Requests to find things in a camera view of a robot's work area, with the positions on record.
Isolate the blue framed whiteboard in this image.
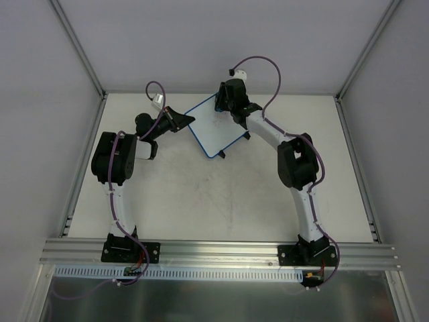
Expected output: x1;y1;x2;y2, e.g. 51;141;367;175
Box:
185;94;247;159

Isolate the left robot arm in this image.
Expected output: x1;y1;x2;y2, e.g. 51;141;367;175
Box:
90;106;196;262

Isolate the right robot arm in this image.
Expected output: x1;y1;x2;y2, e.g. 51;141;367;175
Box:
214;78;329;266

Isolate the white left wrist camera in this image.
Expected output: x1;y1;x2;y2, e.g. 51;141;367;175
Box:
151;93;164;111

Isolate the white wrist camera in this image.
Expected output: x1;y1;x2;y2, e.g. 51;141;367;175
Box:
232;69;247;82
151;93;164;111

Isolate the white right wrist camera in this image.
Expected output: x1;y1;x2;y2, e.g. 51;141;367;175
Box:
232;69;247;82

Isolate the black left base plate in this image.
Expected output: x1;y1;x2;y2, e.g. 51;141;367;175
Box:
101;241;161;264

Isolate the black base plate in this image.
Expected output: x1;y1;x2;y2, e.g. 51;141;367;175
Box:
101;241;161;264
277;244;338;267

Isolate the white slotted cable duct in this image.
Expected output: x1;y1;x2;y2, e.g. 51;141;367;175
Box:
54;264;304;283

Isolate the left aluminium frame post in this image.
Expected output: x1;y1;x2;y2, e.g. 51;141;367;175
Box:
48;0;106;99

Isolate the aluminium frame post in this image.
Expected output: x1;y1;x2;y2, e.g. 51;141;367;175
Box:
335;0;402;100
48;0;106;99

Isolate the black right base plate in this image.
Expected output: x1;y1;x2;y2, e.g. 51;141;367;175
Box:
277;244;338;267

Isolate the aluminium front rail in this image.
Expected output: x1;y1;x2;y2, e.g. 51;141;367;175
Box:
39;237;402;271

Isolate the right aluminium frame post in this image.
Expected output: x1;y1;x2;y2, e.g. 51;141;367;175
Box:
335;0;402;100

